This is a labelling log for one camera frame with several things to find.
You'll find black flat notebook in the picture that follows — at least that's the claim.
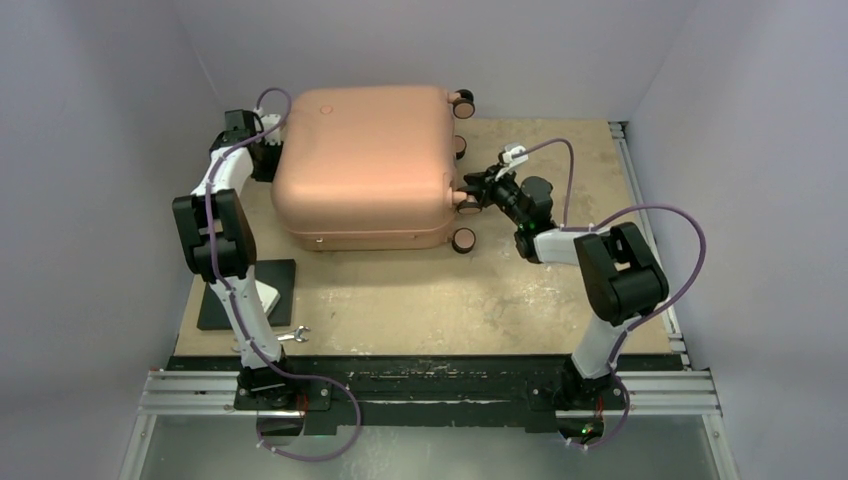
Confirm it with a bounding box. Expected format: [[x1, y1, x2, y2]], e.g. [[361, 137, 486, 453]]
[[196, 259, 296, 331]]

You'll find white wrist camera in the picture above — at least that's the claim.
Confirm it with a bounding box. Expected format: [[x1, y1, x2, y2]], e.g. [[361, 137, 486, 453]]
[[253, 107, 287, 146], [495, 143, 529, 180]]

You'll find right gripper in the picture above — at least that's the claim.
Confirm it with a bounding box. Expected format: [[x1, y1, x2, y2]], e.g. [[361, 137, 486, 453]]
[[468, 161, 530, 228]]

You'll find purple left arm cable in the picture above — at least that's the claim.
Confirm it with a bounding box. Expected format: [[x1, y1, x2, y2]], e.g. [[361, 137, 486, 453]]
[[205, 87, 363, 464]]

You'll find pink suitcase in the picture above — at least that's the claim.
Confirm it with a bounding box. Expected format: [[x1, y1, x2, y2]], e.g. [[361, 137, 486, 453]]
[[271, 85, 476, 251]]

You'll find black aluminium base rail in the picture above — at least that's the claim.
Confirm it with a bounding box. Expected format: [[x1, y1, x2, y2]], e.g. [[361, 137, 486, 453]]
[[139, 355, 720, 440]]

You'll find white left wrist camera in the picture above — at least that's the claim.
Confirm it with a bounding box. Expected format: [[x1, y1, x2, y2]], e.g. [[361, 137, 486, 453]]
[[253, 107, 287, 146]]

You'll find silver wrench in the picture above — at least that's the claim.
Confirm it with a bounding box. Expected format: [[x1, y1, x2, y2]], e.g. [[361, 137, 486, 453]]
[[231, 325, 311, 353]]

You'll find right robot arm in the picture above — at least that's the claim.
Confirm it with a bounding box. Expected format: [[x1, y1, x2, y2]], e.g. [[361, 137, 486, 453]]
[[462, 167, 669, 407]]

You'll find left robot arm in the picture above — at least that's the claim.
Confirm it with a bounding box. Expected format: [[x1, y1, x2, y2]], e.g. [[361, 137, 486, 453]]
[[172, 108, 298, 409]]

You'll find white square device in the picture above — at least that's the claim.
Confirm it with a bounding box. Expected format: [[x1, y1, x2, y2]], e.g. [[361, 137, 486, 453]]
[[257, 281, 280, 317]]

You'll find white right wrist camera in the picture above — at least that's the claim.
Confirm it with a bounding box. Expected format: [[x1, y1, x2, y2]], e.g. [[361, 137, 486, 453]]
[[495, 143, 529, 180]]

